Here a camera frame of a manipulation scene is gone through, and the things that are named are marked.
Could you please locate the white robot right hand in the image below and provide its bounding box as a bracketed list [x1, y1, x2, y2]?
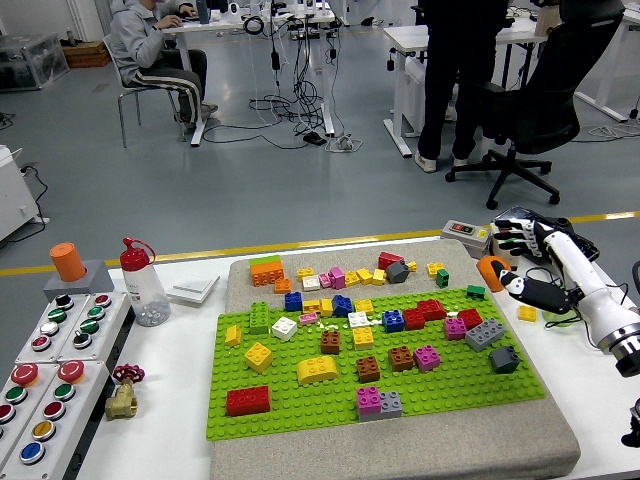
[490, 214, 640, 347]

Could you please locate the green studded baseplate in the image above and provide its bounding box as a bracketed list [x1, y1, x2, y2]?
[205, 287, 548, 442]

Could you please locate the orange brick stack green top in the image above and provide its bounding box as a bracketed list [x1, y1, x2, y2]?
[249, 254, 286, 288]

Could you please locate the green plastic cup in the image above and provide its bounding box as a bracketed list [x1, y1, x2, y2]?
[542, 307, 576, 330]

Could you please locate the orange fruit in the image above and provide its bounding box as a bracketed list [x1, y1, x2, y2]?
[475, 255, 514, 294]

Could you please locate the dark grey sloped brick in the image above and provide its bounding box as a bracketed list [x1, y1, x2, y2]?
[488, 345, 522, 375]
[384, 260, 411, 285]

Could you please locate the grey long brick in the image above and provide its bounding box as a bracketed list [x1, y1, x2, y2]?
[356, 390, 404, 422]
[464, 317, 507, 353]

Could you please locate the black office chair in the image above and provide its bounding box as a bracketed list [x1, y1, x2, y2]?
[444, 0, 626, 211]

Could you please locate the person in dark clothes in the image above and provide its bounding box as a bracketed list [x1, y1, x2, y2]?
[412, 0, 526, 174]

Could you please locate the grey-brown foam mat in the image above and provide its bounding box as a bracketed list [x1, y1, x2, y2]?
[209, 238, 582, 480]

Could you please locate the white computer tower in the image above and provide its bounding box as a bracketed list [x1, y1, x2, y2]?
[403, 55, 427, 136]

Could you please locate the wooden box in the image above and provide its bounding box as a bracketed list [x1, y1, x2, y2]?
[533, 4, 562, 37]

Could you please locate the yellow curved brick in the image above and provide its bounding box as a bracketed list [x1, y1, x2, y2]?
[296, 355, 339, 386]

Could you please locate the white standing desk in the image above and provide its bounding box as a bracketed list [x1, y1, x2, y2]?
[382, 22, 549, 160]

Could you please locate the lime green tall brick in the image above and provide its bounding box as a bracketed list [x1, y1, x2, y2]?
[249, 301, 271, 336]

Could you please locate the red long brick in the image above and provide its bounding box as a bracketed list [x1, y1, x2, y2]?
[225, 385, 272, 418]

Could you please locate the squeeze bottle red cap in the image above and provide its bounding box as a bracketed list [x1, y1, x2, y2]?
[119, 237, 172, 328]

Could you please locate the brass valve red handwheel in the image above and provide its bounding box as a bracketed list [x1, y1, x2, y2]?
[104, 363, 146, 421]

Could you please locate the grey metal chair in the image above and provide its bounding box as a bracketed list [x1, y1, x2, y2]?
[102, 33, 189, 150]

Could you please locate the grey square block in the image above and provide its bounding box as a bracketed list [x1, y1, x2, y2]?
[42, 259, 116, 303]

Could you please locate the small grey four-button box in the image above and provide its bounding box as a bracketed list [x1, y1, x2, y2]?
[55, 291, 132, 364]
[14, 293, 92, 365]

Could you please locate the seated person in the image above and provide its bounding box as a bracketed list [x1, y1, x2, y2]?
[108, 0, 220, 132]

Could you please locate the orange cylinder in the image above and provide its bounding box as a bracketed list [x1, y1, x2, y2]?
[49, 242, 88, 283]

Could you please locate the wooden crate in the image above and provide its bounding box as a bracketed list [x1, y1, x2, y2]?
[60, 40, 112, 70]

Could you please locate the large grey push-button box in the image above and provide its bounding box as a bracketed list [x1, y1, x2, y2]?
[0, 362, 60, 454]
[0, 359, 110, 480]

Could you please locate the white cabinet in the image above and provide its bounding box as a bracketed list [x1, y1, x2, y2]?
[0, 144, 51, 244]

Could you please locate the transparent storage box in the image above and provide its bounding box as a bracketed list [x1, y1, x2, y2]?
[0, 32, 70, 92]

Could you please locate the white two-button switch box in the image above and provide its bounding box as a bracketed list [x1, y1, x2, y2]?
[490, 232, 525, 273]

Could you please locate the grey switch box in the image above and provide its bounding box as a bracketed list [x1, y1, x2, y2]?
[440, 219, 492, 260]

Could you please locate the white desk frame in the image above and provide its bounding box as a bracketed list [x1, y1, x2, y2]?
[574, 0, 640, 124]

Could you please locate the black cable tangle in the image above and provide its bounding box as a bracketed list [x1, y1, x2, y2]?
[202, 14, 351, 151]

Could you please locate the white wall switch panel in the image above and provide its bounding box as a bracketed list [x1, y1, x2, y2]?
[166, 273, 221, 306]

